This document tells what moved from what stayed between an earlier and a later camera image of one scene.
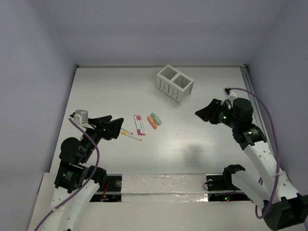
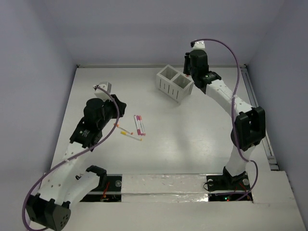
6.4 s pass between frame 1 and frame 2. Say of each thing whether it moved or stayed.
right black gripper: moved
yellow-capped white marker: stayed
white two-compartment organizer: stayed
